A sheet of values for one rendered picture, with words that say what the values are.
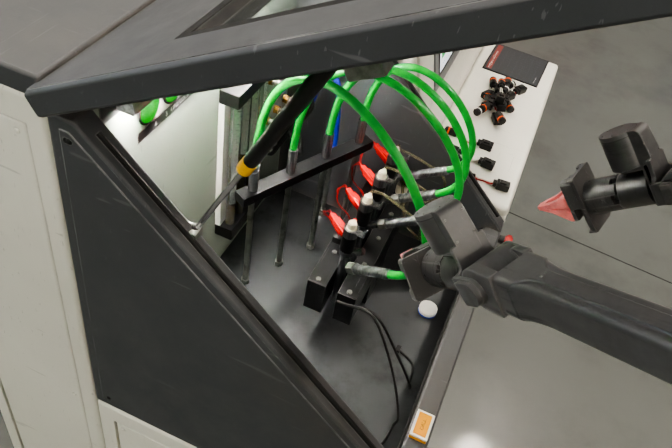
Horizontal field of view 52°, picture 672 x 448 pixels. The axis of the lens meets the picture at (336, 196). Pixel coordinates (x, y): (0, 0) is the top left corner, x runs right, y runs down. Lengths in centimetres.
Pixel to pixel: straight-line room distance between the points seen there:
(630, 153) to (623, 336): 48
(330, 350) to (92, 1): 79
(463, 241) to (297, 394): 34
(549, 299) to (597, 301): 6
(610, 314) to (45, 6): 77
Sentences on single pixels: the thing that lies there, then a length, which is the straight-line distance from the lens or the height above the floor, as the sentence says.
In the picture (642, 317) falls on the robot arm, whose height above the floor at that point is 153.
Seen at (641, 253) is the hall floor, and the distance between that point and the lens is 322.
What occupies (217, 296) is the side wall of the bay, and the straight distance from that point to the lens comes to 95.
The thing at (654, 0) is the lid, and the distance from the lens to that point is 53.
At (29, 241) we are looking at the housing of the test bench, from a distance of 113.
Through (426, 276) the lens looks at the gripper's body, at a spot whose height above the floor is 128.
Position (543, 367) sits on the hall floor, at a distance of 262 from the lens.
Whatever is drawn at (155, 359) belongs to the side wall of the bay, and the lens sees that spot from 116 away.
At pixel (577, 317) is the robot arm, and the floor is 148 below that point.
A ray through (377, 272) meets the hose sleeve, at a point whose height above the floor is 115.
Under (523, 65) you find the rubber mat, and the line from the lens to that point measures 209.
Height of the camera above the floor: 199
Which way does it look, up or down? 43 degrees down
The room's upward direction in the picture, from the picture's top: 11 degrees clockwise
